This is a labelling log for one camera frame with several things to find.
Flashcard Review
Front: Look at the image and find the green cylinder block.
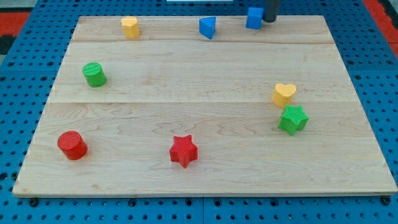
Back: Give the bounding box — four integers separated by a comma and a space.
82, 62, 106, 87

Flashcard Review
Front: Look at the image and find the blue cube block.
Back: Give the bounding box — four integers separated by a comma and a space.
246, 7, 264, 29

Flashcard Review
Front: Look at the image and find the red cylinder block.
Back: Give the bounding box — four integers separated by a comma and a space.
57, 130, 88, 160

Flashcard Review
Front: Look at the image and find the yellow heart block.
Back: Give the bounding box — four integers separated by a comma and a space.
271, 83, 297, 108

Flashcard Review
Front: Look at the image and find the wooden board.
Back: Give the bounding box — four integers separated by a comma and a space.
12, 16, 397, 198

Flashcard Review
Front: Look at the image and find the blue triangle block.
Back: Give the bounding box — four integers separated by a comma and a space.
199, 16, 216, 39

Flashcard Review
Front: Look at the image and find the yellow pentagon block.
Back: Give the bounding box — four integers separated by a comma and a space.
121, 16, 141, 39

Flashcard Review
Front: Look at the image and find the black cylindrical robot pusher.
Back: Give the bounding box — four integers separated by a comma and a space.
262, 0, 281, 23

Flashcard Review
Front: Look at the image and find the red star block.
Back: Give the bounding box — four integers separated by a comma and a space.
169, 134, 198, 169

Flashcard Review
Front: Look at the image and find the green star block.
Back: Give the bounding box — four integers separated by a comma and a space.
278, 105, 309, 136

